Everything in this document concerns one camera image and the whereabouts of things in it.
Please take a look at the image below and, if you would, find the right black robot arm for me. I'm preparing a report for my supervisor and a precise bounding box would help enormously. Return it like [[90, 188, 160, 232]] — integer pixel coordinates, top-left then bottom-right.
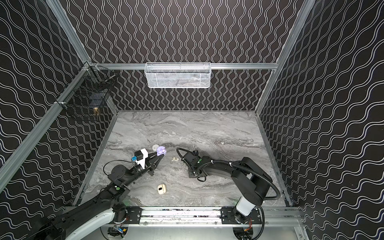
[[177, 148, 281, 217]]

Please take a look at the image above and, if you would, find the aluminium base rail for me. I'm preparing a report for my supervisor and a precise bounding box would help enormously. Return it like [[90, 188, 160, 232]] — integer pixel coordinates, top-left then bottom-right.
[[59, 206, 304, 229]]

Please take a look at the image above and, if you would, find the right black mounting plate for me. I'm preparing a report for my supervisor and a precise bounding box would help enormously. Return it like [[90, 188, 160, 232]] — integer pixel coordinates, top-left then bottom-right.
[[219, 207, 262, 225]]

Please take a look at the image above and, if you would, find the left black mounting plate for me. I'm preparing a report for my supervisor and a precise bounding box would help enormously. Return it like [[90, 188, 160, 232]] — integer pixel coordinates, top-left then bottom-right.
[[113, 207, 143, 225]]

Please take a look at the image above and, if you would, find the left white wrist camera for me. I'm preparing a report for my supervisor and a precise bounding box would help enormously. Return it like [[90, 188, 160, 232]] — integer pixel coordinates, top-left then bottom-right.
[[131, 149, 149, 170]]

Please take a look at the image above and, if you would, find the white wire mesh basket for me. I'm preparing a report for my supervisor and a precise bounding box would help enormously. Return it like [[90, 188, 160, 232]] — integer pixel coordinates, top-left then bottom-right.
[[144, 62, 212, 89]]

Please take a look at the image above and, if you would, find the black mounting plate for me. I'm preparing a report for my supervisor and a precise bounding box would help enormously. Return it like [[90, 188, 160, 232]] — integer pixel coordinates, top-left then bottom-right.
[[113, 207, 143, 225], [219, 207, 262, 225]]

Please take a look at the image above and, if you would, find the white round charging case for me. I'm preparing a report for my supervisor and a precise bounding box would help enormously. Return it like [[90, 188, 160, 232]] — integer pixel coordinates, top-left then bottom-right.
[[152, 144, 159, 151]]

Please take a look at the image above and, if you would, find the black wire basket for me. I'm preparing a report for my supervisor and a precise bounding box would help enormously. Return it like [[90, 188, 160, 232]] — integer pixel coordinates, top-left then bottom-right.
[[58, 66, 118, 122]]

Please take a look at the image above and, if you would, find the purple round charging case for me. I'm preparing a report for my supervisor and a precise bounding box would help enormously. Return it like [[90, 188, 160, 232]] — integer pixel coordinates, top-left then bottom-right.
[[157, 146, 167, 156]]

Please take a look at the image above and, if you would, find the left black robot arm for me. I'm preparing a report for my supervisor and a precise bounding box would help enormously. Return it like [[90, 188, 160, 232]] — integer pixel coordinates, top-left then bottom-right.
[[27, 149, 166, 240]]

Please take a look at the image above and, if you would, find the beige charging case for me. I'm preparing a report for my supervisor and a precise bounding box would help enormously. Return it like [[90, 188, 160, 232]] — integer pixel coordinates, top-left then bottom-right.
[[157, 184, 167, 195]]

